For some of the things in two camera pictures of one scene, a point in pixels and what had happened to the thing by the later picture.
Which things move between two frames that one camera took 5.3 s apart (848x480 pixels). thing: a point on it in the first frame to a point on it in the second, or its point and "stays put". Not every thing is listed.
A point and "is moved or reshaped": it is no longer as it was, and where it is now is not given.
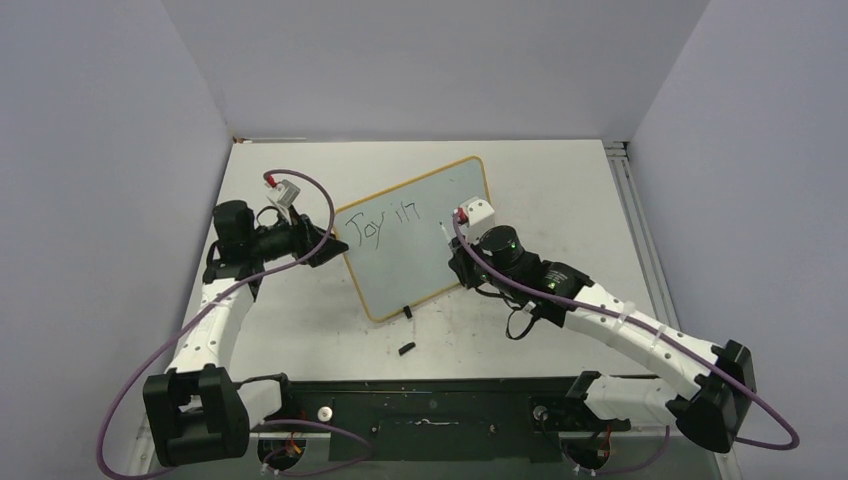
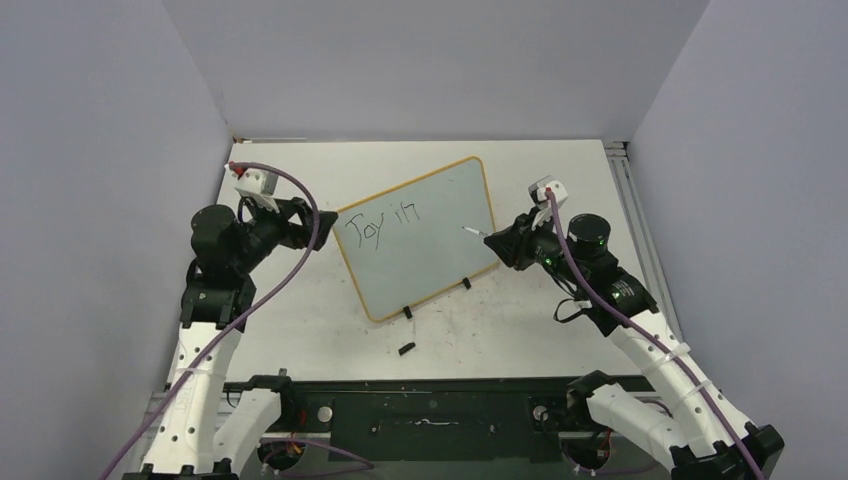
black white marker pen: [447, 236] is moved or reshaped
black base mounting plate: [439, 418] stays put
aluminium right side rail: [642, 232] stays put
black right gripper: [468, 278] to [513, 243]
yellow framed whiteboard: [399, 240] stays put
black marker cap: [407, 347] stays put
